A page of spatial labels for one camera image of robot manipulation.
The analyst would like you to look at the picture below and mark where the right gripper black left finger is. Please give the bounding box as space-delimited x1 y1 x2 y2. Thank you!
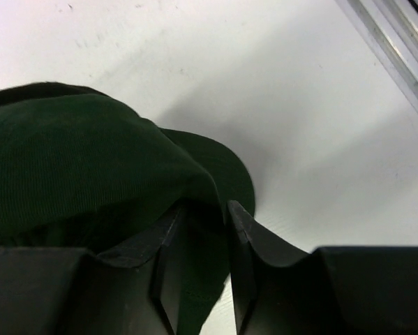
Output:
0 204 187 334

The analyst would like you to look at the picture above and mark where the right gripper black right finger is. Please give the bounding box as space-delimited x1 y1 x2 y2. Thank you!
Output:
226 201 418 334

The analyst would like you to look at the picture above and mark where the black cap green brim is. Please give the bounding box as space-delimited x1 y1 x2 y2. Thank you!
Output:
0 82 255 334

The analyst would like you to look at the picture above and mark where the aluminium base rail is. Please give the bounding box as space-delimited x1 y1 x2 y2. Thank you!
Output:
337 0 418 114

